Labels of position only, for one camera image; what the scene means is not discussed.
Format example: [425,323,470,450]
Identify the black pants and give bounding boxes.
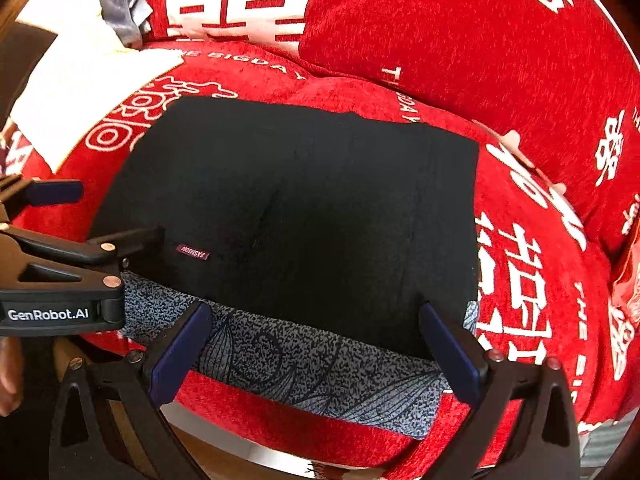
[90,96,481,361]

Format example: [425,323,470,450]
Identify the person's left hand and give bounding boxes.
[0,337,24,417]

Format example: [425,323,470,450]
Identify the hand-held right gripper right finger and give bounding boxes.
[419,301,581,480]

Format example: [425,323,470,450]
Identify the red cushion small white print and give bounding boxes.
[299,0,640,256]

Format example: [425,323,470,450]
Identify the grey patterned cloth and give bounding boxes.
[120,270,481,440]

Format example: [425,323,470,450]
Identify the white cloth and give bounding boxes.
[10,0,185,173]

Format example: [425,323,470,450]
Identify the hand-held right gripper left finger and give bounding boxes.
[48,301,215,480]

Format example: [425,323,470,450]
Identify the red cushion large white print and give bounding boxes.
[145,0,326,51]

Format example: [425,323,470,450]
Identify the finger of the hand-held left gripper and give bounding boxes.
[0,174,84,226]
[0,225,166,293]

